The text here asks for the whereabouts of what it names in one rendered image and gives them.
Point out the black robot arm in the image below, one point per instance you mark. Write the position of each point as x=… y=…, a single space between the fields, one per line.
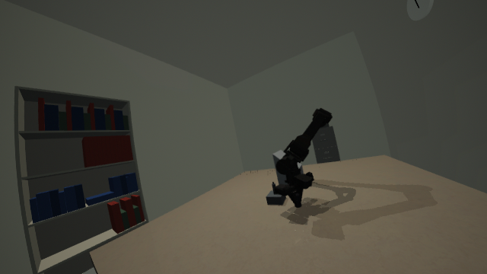
x=298 y=150

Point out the black cylinder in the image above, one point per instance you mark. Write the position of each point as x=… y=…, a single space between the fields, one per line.
x=298 y=205

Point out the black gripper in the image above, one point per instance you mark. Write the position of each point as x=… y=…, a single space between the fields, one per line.
x=288 y=189

